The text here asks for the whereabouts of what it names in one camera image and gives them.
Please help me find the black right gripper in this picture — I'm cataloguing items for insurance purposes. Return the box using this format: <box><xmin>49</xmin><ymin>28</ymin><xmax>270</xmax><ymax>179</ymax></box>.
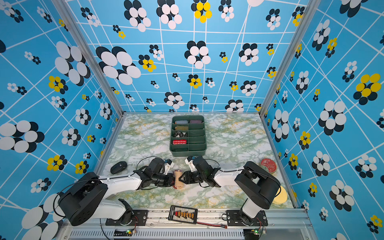
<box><xmin>178</xmin><ymin>171</ymin><xmax>208</xmax><ymax>185</ymax></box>

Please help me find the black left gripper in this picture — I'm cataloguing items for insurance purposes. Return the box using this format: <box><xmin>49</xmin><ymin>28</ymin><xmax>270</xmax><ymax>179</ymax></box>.
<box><xmin>152</xmin><ymin>173</ymin><xmax>180</xmax><ymax>188</ymax></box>

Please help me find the tan maroon striped sock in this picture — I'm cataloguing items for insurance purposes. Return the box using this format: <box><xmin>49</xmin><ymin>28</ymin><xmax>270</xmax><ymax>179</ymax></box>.
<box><xmin>174</xmin><ymin>170</ymin><xmax>185</xmax><ymax>190</ymax></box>

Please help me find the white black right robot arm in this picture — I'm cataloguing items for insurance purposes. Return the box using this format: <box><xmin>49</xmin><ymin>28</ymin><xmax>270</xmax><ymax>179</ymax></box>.
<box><xmin>176</xmin><ymin>156</ymin><xmax>282</xmax><ymax>225</ymax></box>

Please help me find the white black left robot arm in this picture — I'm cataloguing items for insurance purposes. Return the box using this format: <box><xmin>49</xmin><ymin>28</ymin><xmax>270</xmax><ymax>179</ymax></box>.
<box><xmin>54</xmin><ymin>158</ymin><xmax>175</xmax><ymax>226</ymax></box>

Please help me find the red green tape roll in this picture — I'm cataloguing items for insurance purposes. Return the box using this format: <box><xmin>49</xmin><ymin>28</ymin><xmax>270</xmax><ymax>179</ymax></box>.
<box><xmin>260</xmin><ymin>159</ymin><xmax>278</xmax><ymax>174</ymax></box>

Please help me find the black computer mouse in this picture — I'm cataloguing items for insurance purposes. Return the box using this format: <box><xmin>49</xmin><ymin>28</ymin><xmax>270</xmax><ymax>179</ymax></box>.
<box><xmin>110</xmin><ymin>161</ymin><xmax>128</xmax><ymax>175</ymax></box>

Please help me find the green plastic organizer tray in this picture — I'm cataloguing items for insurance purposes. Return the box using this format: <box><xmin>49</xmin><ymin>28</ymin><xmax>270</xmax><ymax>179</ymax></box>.
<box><xmin>169</xmin><ymin>115</ymin><xmax>207</xmax><ymax>157</ymax></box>

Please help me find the red patterned rolled sock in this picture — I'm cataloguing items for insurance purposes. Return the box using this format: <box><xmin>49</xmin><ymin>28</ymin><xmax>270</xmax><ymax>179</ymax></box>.
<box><xmin>172</xmin><ymin>140</ymin><xmax>187</xmax><ymax>145</ymax></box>

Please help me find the black patterned rolled sock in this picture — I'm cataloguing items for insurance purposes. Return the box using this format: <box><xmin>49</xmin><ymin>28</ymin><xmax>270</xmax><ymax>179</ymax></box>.
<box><xmin>173</xmin><ymin>131</ymin><xmax>188</xmax><ymax>138</ymax></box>

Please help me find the yellow rolled sock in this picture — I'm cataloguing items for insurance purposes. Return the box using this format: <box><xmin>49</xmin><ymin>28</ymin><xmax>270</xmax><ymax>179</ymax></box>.
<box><xmin>175</xmin><ymin>126</ymin><xmax>189</xmax><ymax>131</ymax></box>

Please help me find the maroon rolled sock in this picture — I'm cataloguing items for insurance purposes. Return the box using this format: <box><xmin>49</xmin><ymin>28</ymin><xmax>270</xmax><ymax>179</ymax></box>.
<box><xmin>190</xmin><ymin>120</ymin><xmax>203</xmax><ymax>124</ymax></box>

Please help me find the yellow round sponge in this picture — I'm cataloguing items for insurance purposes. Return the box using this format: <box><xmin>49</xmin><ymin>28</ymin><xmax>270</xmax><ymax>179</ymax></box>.
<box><xmin>273</xmin><ymin>188</ymin><xmax>288</xmax><ymax>205</ymax></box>

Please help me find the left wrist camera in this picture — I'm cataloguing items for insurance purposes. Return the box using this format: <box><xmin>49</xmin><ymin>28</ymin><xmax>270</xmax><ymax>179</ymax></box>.
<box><xmin>164</xmin><ymin>159</ymin><xmax>174</xmax><ymax>175</ymax></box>

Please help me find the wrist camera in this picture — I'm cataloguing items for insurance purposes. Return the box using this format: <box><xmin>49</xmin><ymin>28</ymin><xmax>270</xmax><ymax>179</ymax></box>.
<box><xmin>164</xmin><ymin>159</ymin><xmax>174</xmax><ymax>175</ymax></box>
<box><xmin>185</xmin><ymin>156</ymin><xmax>196</xmax><ymax>172</ymax></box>

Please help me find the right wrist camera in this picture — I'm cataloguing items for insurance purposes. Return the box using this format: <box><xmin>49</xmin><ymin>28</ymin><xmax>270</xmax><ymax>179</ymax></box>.
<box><xmin>185</xmin><ymin>156</ymin><xmax>196</xmax><ymax>172</ymax></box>

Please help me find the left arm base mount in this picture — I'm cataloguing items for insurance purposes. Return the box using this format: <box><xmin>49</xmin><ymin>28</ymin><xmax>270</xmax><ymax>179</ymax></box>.
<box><xmin>105</xmin><ymin>210</ymin><xmax>149</xmax><ymax>227</ymax></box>

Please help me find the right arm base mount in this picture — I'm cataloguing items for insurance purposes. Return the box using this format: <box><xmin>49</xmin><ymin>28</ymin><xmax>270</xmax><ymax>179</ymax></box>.
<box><xmin>225</xmin><ymin>210</ymin><xmax>268</xmax><ymax>227</ymax></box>

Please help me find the red black wire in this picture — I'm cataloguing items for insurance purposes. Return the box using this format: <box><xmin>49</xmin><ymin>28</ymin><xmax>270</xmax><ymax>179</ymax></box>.
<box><xmin>196</xmin><ymin>221</ymin><xmax>228</xmax><ymax>229</ymax></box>

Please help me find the aluminium front rail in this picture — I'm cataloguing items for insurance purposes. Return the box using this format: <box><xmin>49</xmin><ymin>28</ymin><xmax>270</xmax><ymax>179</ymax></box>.
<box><xmin>57</xmin><ymin>209</ymin><xmax>318</xmax><ymax>240</ymax></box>

